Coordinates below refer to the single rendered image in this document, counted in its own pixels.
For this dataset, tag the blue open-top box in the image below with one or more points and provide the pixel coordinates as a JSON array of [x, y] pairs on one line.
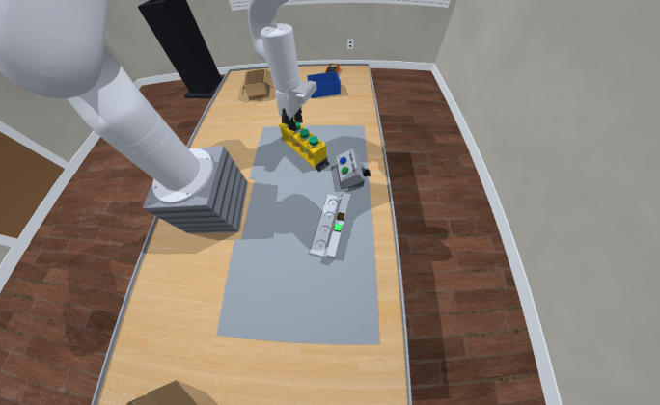
[[331, 86]]

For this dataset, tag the orange multimeter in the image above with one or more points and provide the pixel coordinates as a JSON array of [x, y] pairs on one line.
[[333, 68]]

